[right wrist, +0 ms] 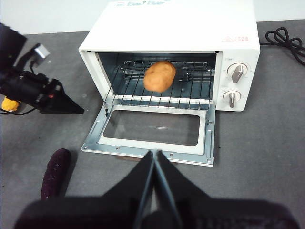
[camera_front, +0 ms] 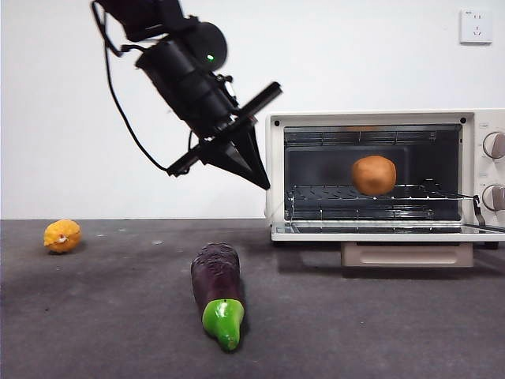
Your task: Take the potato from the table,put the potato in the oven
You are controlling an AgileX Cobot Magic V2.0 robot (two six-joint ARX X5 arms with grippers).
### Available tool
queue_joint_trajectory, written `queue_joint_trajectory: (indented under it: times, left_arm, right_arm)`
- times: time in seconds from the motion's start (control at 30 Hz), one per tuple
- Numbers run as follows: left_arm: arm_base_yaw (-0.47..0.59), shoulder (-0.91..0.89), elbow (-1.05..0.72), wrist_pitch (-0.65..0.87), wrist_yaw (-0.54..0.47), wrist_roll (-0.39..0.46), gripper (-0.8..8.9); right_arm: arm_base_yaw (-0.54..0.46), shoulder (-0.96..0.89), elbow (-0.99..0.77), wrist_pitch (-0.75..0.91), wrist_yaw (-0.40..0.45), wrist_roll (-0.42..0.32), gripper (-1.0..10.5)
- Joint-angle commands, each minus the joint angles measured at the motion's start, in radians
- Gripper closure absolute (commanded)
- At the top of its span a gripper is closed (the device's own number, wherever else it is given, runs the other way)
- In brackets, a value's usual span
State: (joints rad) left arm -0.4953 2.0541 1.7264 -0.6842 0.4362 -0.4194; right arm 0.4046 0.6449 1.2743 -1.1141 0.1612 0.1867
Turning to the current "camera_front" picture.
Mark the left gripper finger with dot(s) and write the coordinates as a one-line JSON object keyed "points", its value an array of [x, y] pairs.
{"points": [[250, 152], [233, 158]]}

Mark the cream Toshiba toaster oven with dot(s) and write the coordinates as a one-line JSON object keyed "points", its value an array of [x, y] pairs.
{"points": [[487, 169]]}

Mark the yellow corn cob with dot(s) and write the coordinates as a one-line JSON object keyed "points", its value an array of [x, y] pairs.
{"points": [[62, 237]]}

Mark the purple eggplant with green stem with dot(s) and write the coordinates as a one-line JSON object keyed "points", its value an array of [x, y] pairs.
{"points": [[216, 276]]}

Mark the brown potato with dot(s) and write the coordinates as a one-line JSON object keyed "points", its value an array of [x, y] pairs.
{"points": [[374, 175]]}

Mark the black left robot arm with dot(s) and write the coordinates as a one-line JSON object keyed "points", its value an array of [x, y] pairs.
{"points": [[181, 79]]}

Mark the white wall socket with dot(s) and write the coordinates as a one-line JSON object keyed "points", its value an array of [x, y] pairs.
{"points": [[476, 27]]}

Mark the cream oven knob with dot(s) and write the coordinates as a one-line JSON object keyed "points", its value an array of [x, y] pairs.
{"points": [[493, 197], [494, 145]]}

